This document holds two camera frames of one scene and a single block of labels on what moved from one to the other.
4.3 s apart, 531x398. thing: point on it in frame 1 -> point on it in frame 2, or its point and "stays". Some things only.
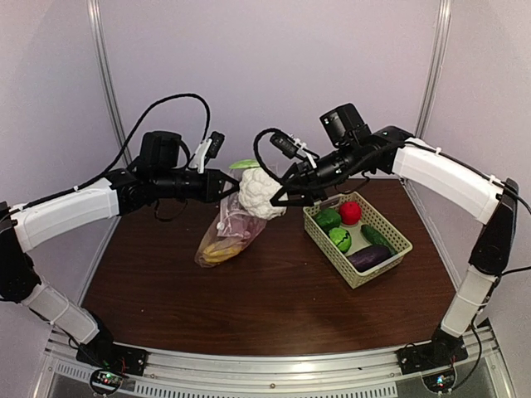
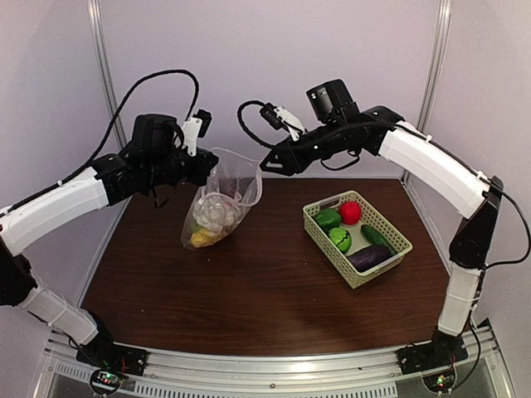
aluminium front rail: (377, 374) stays
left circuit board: (104, 381) stays
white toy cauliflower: (256, 189) -> (215, 212)
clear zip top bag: (230, 232) -> (232, 186)
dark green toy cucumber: (376, 237) stays
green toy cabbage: (341, 238) stays
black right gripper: (305, 172) -> (293, 161)
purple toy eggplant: (365, 259) stays
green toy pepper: (328, 219) stays
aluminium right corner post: (443, 26) stays
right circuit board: (440, 382) stays
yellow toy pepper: (215, 253) -> (202, 239)
